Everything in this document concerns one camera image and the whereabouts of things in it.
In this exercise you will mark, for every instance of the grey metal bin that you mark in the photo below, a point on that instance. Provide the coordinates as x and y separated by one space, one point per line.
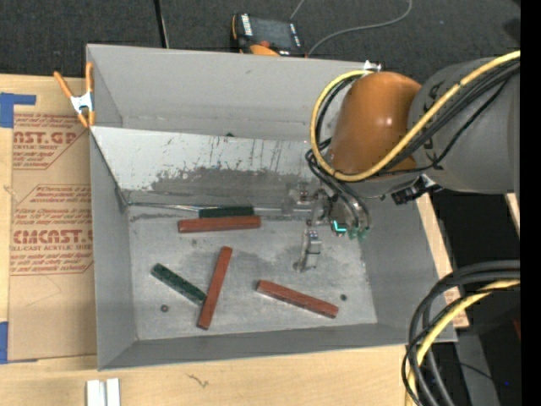
262 264

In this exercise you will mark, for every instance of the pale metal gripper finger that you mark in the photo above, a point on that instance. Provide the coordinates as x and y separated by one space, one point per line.
301 198
312 248

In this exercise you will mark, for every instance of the black cylinder on white bracket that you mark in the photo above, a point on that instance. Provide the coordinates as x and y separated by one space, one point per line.
406 195

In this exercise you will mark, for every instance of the brown cardboard board, red print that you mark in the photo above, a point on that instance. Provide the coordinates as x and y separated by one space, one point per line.
46 226

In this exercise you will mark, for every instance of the dark green flat block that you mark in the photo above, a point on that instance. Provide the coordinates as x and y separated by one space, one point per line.
226 212
177 283

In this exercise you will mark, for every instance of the red-brown flat block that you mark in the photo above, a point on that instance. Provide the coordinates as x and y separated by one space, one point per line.
215 286
220 224
296 298

